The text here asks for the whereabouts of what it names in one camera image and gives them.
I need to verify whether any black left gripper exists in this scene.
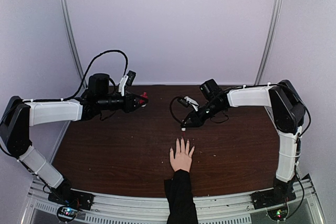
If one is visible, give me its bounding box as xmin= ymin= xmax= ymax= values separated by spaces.
xmin=98 ymin=90 xmax=148 ymax=113

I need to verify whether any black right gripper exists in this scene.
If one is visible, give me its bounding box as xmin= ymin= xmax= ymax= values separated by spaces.
xmin=182 ymin=100 xmax=224 ymax=127

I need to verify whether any red nail polish bottle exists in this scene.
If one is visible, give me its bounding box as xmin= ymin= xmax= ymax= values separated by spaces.
xmin=140 ymin=92 xmax=148 ymax=107

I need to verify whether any black sleeved forearm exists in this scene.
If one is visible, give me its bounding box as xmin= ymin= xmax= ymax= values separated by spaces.
xmin=164 ymin=169 xmax=198 ymax=223

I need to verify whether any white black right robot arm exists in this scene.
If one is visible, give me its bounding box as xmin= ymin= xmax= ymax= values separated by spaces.
xmin=177 ymin=79 xmax=308 ymax=204

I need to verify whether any mannequin hand with long nails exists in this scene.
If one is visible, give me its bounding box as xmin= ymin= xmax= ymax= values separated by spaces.
xmin=169 ymin=137 xmax=195 ymax=173

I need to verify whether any right round circuit board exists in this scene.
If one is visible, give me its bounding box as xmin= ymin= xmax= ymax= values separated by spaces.
xmin=267 ymin=206 xmax=289 ymax=221

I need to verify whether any round circuit board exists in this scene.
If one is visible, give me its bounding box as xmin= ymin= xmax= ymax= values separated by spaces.
xmin=56 ymin=206 xmax=78 ymax=223
xmin=267 ymin=206 xmax=289 ymax=221

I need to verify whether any left round circuit board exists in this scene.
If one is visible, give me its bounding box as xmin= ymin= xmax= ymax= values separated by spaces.
xmin=56 ymin=206 xmax=78 ymax=223

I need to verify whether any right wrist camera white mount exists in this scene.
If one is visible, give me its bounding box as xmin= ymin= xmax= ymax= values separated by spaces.
xmin=177 ymin=96 xmax=200 ymax=111

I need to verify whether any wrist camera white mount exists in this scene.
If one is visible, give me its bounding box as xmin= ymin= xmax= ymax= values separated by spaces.
xmin=177 ymin=96 xmax=200 ymax=111
xmin=118 ymin=70 xmax=136 ymax=96

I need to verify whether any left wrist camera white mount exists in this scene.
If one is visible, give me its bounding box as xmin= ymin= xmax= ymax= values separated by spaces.
xmin=118 ymin=70 xmax=136 ymax=96

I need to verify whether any black braided right cable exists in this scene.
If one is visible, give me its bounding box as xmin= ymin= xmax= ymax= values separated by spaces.
xmin=169 ymin=95 xmax=229 ymax=125

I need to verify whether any black braided cable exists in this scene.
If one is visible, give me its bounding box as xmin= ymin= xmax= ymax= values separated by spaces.
xmin=169 ymin=95 xmax=229 ymax=125
xmin=65 ymin=49 xmax=130 ymax=101

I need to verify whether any black braided left cable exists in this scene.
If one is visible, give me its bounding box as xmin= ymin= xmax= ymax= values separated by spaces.
xmin=65 ymin=49 xmax=130 ymax=101

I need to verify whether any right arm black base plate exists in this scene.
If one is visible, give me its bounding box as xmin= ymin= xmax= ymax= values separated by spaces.
xmin=250 ymin=188 xmax=297 ymax=210

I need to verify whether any aluminium front frame rail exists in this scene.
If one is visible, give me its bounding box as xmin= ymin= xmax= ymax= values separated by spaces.
xmin=19 ymin=179 xmax=326 ymax=223

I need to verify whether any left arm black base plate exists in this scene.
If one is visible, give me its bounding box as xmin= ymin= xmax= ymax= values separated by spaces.
xmin=48 ymin=188 xmax=94 ymax=210

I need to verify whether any left aluminium corner post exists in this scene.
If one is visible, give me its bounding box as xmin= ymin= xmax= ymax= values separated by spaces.
xmin=60 ymin=0 xmax=85 ymax=80

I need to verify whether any aluminium corner post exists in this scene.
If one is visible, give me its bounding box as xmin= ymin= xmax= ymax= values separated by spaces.
xmin=60 ymin=0 xmax=85 ymax=80
xmin=254 ymin=0 xmax=283 ymax=85

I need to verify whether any right aluminium corner post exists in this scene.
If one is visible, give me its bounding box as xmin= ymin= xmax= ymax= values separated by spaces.
xmin=254 ymin=0 xmax=283 ymax=85

